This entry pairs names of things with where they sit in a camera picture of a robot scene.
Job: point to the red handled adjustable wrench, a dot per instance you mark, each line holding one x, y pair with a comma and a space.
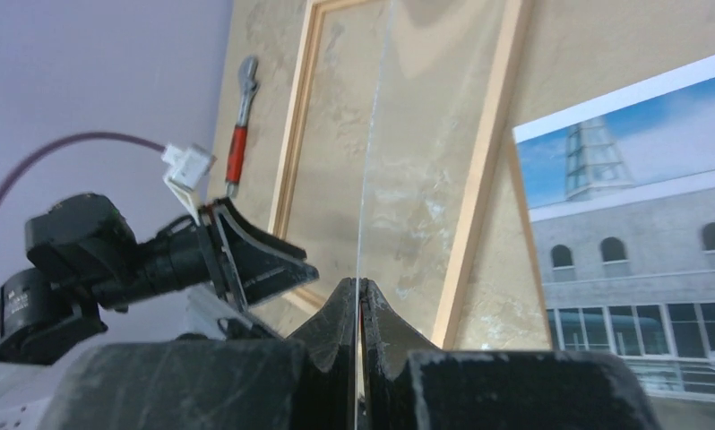
248, 86

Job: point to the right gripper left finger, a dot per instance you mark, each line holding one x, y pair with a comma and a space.
322, 368

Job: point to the light wooden picture frame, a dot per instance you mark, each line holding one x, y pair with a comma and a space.
491, 130

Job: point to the building photo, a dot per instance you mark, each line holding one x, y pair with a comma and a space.
621, 203

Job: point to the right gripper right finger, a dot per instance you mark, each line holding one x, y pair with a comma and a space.
412, 384

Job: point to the clear acrylic glass sheet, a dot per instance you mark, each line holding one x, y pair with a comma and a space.
430, 94

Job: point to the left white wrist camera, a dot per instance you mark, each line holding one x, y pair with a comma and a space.
186, 168

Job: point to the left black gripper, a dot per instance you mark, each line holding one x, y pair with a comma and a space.
85, 258

